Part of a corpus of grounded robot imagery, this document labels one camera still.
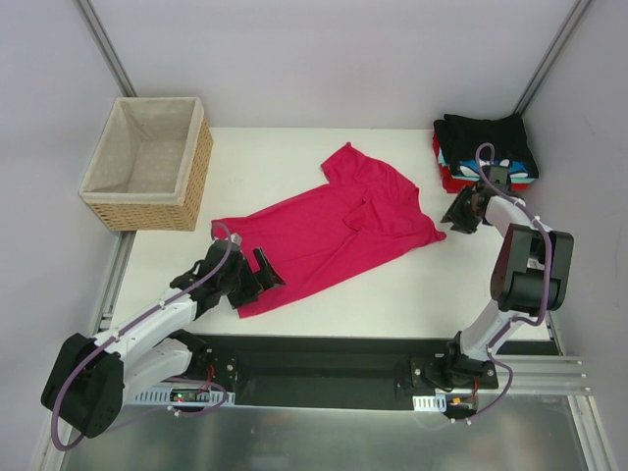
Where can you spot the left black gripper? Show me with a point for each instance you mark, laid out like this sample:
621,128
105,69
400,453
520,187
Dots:
250,286

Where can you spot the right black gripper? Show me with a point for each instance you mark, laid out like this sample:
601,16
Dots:
467,209

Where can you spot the red t shirt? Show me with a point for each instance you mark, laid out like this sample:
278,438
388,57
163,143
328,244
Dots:
452,185

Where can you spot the pink t shirt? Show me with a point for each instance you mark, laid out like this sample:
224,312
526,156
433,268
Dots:
365,215

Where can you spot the wicker basket with liner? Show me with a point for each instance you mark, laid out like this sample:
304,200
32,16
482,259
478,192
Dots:
150,165

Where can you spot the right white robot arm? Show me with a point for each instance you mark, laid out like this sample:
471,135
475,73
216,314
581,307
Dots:
529,279

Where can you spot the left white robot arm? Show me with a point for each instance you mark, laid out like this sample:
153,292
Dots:
94,377

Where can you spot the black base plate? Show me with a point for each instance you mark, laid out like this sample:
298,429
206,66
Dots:
336,373

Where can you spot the right aluminium frame post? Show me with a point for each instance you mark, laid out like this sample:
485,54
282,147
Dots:
575,16

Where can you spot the aluminium frame post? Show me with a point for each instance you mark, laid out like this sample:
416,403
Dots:
106,47
575,16

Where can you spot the left aluminium frame post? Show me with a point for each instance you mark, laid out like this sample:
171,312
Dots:
106,47

